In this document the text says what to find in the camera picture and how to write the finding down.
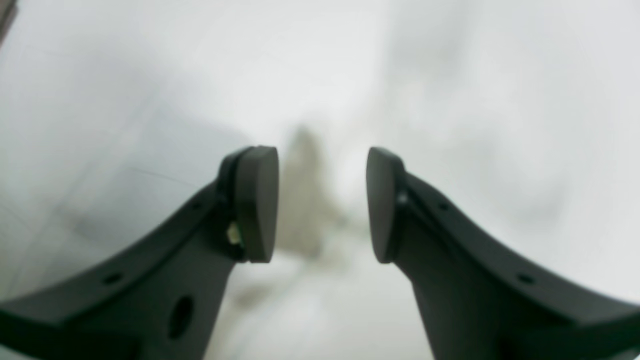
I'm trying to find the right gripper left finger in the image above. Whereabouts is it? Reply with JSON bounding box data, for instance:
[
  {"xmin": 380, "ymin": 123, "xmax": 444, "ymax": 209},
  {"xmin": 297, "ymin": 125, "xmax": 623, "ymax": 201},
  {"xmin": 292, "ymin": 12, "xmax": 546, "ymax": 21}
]
[{"xmin": 1, "ymin": 146, "xmax": 279, "ymax": 360}]

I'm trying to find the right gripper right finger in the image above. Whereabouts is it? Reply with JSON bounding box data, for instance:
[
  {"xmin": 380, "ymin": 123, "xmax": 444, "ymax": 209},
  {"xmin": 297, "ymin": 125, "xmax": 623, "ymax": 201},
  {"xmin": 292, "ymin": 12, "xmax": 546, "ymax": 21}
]
[{"xmin": 366, "ymin": 146, "xmax": 640, "ymax": 360}]

